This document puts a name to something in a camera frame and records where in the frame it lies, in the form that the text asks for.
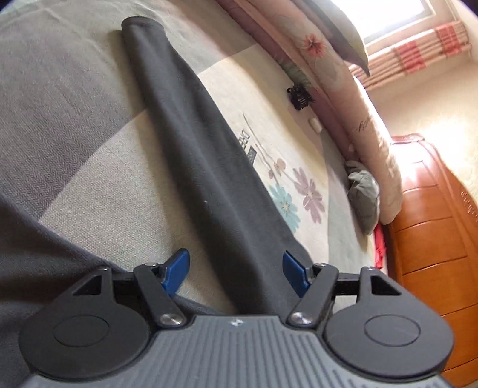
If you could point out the red folding fan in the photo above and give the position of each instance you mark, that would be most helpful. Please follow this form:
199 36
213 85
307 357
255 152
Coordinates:
380 246

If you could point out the small white case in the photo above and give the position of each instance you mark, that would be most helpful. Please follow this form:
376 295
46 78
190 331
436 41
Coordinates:
315 125

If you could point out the grey floral pillow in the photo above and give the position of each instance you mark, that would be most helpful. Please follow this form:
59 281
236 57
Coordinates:
343 41

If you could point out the orange wooden headboard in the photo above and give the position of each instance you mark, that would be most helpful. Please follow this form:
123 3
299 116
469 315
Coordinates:
429 242

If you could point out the grey white plush toy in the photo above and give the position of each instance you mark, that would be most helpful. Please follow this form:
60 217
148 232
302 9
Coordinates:
364 194

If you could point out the folded pink floral quilt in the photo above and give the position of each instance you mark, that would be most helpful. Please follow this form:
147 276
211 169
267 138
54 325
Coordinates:
336 93

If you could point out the black hair claw clip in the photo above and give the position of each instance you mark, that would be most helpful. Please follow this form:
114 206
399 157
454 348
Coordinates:
300 97

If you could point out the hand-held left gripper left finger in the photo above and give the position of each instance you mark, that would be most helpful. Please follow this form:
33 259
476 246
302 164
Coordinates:
175 270

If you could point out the pink striped curtain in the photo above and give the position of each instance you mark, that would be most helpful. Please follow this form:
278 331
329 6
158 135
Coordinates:
410 56

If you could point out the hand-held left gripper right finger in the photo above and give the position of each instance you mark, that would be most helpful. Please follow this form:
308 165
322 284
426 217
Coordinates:
297 274

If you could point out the bright window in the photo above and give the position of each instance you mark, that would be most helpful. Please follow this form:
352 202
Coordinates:
384 15

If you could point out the dark grey pants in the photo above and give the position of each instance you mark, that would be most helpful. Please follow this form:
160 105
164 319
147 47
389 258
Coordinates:
194 149

